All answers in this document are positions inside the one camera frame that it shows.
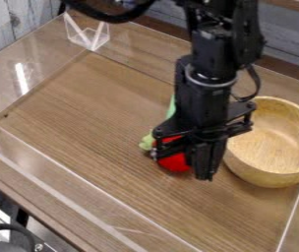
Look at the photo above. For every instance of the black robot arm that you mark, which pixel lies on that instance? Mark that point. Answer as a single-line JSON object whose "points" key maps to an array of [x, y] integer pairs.
{"points": [[226, 38]]}

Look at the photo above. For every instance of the wooden bowl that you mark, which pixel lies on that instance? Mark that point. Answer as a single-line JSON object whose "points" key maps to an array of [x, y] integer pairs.
{"points": [[263, 156]]}

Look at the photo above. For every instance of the green rectangular block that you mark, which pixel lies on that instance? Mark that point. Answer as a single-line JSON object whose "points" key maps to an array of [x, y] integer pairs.
{"points": [[171, 107]]}

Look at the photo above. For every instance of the clear acrylic corner bracket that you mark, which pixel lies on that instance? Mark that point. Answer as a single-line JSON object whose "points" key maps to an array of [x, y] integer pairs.
{"points": [[88, 38]]}

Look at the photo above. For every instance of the clear acrylic tray wall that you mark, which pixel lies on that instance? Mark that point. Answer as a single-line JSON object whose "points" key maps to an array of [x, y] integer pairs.
{"points": [[91, 218]]}

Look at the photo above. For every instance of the black metal table frame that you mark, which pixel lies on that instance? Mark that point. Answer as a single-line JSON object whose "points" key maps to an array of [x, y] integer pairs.
{"points": [[35, 238]]}

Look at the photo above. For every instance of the red plush strawberry toy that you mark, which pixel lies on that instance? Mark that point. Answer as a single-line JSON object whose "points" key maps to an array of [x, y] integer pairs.
{"points": [[172, 163]]}

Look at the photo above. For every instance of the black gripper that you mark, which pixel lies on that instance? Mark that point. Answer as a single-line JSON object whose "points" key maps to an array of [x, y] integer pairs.
{"points": [[206, 119]]}

